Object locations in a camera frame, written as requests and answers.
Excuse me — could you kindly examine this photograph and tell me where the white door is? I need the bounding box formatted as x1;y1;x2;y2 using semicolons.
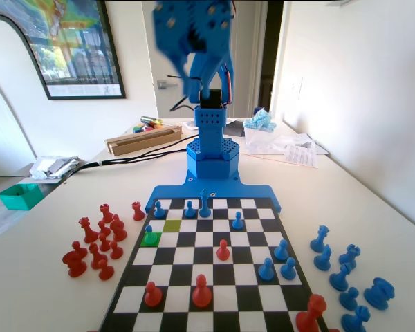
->
140;0;268;120

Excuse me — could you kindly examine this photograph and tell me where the long brown cardboard box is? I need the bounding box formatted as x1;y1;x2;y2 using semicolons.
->
104;125;183;156

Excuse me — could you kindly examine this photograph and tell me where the clear plastic bag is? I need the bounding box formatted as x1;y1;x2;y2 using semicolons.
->
243;126;329;156

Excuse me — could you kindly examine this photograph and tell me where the black framed poster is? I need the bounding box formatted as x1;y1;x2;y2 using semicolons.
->
0;0;127;101

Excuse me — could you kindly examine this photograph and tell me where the printed paper sheet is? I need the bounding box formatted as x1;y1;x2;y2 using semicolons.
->
282;144;319;169

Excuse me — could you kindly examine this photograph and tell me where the blue king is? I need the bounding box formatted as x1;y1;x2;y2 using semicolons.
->
198;189;212;219

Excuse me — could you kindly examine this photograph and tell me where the red rook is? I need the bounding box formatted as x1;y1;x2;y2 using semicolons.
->
99;203;114;224
131;201;146;221

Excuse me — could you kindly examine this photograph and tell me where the black and white chessboard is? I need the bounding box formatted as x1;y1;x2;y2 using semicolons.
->
98;197;329;332

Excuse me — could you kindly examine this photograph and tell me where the white arched panel dark rim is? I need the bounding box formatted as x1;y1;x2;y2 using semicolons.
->
0;12;51;177

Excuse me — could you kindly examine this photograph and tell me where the red bishop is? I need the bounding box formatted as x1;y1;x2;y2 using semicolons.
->
89;243;109;270
109;214;128;242

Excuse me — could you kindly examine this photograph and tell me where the red queen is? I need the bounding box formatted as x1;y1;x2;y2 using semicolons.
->
78;216;99;244

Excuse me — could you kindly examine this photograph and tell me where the blue queen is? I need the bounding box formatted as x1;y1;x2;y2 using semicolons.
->
309;225;331;253

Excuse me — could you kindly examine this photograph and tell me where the green open box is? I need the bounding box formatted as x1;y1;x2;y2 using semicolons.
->
0;183;45;211

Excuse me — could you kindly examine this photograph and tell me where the blue rook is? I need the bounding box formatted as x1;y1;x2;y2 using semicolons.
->
338;243;362;270
363;277;396;311

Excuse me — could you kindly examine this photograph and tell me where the red king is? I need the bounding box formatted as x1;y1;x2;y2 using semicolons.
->
295;293;328;332

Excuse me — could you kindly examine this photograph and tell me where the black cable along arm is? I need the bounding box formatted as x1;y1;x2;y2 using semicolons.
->
167;74;201;112

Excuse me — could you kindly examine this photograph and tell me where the black table cable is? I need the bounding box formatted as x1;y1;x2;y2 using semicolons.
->
102;148;190;167
67;133;203;181

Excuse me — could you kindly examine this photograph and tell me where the blue arm base plate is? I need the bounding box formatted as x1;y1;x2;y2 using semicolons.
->
145;169;283;214

